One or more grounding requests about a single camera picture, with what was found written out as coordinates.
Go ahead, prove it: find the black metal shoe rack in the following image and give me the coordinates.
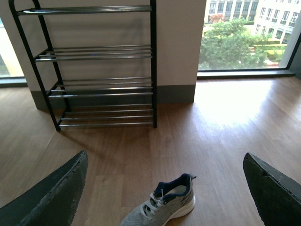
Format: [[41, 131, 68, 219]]
[[8, 0, 158, 131]]

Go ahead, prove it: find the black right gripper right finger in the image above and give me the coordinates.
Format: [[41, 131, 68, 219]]
[[243, 153, 301, 226]]

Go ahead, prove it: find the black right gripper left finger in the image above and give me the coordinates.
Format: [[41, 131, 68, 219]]
[[0, 150, 88, 226]]

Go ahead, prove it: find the grey knit sneaker white sole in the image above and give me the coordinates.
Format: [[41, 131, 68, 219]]
[[120, 173, 196, 226]]

